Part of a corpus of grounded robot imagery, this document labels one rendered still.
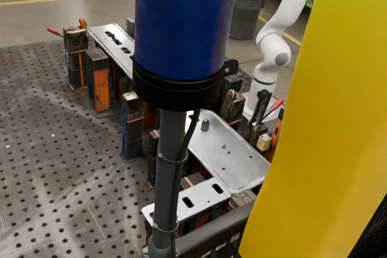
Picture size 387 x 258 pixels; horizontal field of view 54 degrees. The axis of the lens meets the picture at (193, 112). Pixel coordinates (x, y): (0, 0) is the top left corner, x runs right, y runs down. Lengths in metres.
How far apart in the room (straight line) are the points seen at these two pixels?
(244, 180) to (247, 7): 3.31
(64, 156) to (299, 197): 1.52
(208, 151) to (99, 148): 0.63
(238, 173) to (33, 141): 1.01
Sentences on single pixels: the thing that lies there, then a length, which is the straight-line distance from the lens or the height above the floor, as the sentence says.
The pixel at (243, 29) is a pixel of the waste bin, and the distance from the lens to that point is 4.59.
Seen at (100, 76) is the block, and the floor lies 0.93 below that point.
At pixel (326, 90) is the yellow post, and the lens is 0.33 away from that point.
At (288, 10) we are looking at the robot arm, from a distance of 1.77.
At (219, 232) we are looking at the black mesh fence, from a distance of 0.50.
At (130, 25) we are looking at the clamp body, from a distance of 2.21.
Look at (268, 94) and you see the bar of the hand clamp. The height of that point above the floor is 1.21.
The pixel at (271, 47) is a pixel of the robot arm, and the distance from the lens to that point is 1.78.
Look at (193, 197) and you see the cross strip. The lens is 1.26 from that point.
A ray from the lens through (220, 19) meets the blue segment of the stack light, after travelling 0.25.
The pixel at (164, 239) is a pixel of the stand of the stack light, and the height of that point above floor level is 1.59.
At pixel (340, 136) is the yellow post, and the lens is 0.34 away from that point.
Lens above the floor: 1.95
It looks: 37 degrees down
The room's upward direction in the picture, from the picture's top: 8 degrees clockwise
